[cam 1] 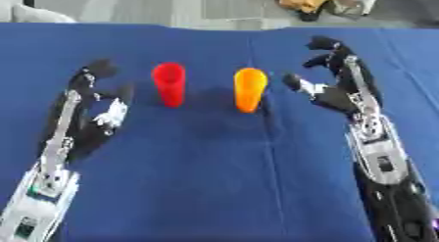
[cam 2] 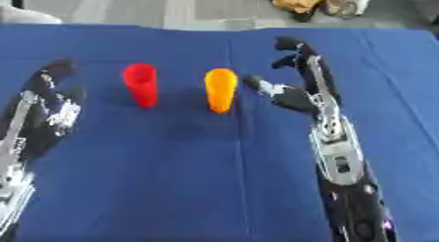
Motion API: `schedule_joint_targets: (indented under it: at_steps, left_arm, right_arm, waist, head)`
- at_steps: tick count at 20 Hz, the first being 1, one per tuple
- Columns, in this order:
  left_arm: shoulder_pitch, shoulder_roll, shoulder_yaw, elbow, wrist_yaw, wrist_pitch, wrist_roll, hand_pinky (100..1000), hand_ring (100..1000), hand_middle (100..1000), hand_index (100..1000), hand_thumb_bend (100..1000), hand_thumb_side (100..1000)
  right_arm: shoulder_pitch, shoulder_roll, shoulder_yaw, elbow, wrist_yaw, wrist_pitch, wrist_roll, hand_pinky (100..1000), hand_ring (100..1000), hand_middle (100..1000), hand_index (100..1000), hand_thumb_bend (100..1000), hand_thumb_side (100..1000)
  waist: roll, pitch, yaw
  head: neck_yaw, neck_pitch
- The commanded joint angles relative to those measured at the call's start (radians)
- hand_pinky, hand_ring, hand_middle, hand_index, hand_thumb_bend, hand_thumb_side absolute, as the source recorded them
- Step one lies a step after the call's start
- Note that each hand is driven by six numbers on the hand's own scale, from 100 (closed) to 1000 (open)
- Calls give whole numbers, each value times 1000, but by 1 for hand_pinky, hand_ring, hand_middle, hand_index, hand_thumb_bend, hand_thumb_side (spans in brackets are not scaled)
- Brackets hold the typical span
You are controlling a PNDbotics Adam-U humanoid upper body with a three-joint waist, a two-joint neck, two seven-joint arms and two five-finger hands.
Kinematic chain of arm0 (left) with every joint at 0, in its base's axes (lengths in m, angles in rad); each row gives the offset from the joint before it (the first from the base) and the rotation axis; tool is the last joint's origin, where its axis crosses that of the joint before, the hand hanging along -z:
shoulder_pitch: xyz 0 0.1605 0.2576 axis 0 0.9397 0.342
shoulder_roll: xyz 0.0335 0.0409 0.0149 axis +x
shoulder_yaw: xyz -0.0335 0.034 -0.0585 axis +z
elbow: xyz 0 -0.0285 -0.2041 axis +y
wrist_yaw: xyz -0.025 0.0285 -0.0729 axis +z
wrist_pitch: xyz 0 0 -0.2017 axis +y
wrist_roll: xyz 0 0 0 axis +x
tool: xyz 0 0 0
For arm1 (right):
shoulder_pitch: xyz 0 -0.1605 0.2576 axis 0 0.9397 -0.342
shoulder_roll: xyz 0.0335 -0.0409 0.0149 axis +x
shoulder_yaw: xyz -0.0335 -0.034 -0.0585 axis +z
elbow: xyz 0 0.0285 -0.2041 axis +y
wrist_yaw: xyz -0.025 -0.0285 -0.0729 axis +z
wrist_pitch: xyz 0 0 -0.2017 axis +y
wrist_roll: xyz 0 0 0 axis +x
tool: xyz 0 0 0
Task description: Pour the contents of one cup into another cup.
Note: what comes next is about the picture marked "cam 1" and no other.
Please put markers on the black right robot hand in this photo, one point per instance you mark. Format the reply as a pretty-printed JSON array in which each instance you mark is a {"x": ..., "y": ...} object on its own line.
[{"x": 342, "y": 89}]

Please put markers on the yellow bag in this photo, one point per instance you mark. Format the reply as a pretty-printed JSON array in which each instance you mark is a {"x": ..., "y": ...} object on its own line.
[{"x": 306, "y": 2}]

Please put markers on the red plastic cup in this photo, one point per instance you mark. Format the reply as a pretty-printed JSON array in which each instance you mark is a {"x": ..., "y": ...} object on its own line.
[{"x": 169, "y": 84}]

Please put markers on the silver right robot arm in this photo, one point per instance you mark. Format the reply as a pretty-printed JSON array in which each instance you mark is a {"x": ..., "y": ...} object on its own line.
[{"x": 392, "y": 180}]

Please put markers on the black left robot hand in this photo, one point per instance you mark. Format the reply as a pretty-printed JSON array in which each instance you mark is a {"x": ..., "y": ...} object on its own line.
[{"x": 80, "y": 128}]

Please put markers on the orange plastic cup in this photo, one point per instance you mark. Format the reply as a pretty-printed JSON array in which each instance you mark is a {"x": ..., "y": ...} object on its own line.
[{"x": 250, "y": 89}]

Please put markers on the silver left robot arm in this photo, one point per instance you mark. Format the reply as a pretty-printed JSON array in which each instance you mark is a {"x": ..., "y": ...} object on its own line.
[{"x": 38, "y": 200}]

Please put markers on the white chair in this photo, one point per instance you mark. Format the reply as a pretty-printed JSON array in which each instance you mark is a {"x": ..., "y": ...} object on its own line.
[{"x": 28, "y": 10}]

